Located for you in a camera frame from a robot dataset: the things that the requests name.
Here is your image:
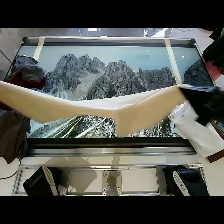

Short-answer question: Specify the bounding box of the cream garment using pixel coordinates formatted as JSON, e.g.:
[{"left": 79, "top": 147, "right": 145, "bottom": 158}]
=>
[{"left": 0, "top": 80, "right": 188, "bottom": 138}]

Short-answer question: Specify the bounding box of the dark red garment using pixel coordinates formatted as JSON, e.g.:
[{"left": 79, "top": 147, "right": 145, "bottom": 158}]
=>
[{"left": 0, "top": 70, "right": 48, "bottom": 112}]

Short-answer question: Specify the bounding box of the dark grey garment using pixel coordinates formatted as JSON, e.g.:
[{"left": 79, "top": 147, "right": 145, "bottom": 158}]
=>
[{"left": 12, "top": 54, "right": 48, "bottom": 88}]

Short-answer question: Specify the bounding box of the brown garment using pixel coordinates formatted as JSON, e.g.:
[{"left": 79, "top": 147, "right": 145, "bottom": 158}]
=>
[{"left": 0, "top": 109, "right": 32, "bottom": 165}]

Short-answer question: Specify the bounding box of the silver frame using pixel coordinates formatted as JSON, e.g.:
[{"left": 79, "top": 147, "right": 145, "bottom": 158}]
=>
[{"left": 12, "top": 35, "right": 205, "bottom": 197}]

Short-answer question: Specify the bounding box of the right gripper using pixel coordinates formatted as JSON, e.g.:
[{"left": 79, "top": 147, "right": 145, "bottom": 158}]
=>
[{"left": 179, "top": 85, "right": 224, "bottom": 127}]

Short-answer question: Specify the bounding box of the black garment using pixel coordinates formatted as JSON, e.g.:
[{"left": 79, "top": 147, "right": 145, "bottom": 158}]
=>
[{"left": 201, "top": 27, "right": 224, "bottom": 69}]

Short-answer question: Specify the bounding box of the black cable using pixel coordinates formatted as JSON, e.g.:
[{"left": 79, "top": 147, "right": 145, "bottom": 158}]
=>
[{"left": 0, "top": 157, "right": 23, "bottom": 182}]

